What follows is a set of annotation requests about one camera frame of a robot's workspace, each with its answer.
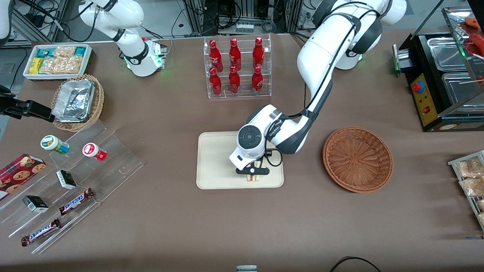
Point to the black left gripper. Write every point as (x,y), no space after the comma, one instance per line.
(269,153)

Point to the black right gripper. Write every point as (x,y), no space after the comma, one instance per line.
(14,107)

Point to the triangular sandwich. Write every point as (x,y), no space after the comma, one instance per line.
(255,178)

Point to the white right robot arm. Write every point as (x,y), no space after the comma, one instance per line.
(113,19)

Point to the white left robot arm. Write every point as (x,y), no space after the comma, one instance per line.
(321,56)

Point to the aluminium foil tray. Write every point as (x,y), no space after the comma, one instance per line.
(73,100)

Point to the cream rectangular tray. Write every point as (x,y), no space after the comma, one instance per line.
(215,162)

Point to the light wicker basket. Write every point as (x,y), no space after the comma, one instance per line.
(99,98)

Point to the round brown wicker basket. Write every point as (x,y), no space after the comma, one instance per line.
(357,160)

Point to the tray of packaged snacks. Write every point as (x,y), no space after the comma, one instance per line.
(453,163)

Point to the green lid snack cup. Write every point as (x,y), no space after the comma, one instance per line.
(53,144)

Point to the yellow snack pack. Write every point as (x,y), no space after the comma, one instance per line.
(36,65)

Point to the clear bag of crackers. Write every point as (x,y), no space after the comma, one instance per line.
(49,65)
(64,51)
(70,65)

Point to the teal snack pack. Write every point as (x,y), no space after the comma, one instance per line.
(79,51)
(45,52)

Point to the red lid snack cup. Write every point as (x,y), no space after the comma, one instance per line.
(93,151)

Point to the red chocolate cookie box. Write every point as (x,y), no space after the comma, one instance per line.
(19,175)

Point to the white plastic snack bin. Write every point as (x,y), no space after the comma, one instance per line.
(87,56)

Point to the small black box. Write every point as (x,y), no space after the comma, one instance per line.
(35,204)
(66,180)

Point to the clear acrylic bottle rack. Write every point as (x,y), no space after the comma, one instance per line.
(245,94)

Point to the clear acrylic stepped shelf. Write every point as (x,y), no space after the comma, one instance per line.
(113,162)

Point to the small grey device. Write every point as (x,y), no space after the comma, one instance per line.
(246,268)

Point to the red cola bottle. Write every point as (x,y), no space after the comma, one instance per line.
(235,56)
(258,54)
(215,56)
(257,81)
(215,84)
(234,82)

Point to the Snickers chocolate bar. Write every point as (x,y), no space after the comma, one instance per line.
(41,232)
(75,202)

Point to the white power strip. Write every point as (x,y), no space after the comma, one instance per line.
(244,28)

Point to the black hot food warmer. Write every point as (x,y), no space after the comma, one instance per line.
(427,109)

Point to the clear bag of snacks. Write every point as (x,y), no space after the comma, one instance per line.
(481,204)
(472,186)
(481,219)
(469,168)

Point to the steel food pan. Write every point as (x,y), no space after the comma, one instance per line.
(459,88)
(446,53)

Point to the small blue object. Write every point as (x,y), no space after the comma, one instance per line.
(474,237)

